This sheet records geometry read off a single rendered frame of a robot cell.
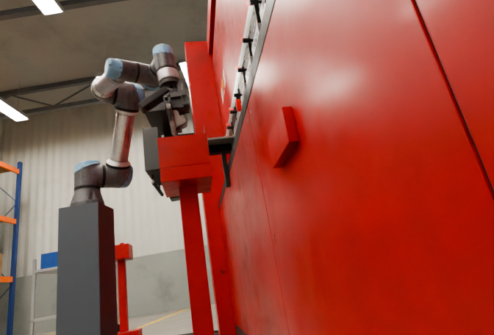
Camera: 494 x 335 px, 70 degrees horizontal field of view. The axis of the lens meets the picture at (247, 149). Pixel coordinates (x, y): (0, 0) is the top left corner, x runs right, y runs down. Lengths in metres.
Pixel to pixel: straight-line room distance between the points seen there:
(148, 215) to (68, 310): 7.61
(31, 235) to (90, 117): 3.33
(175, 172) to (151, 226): 8.07
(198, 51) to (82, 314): 2.17
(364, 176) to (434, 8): 0.20
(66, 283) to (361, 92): 1.53
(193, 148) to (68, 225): 0.82
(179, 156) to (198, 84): 1.84
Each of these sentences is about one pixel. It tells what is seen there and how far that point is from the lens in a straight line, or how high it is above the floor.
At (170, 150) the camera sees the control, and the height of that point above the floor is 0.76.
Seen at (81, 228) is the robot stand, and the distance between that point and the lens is 1.76.
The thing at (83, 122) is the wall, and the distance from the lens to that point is 10.76.
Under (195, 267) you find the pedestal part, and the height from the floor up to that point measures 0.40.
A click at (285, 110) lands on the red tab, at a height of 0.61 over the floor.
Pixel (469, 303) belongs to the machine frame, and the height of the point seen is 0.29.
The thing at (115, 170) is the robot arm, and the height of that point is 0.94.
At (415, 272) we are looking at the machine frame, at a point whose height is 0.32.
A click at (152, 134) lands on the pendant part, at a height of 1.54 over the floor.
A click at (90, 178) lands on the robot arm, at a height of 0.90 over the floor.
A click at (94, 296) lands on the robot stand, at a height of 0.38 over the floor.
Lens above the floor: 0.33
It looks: 20 degrees up
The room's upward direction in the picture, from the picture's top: 10 degrees counter-clockwise
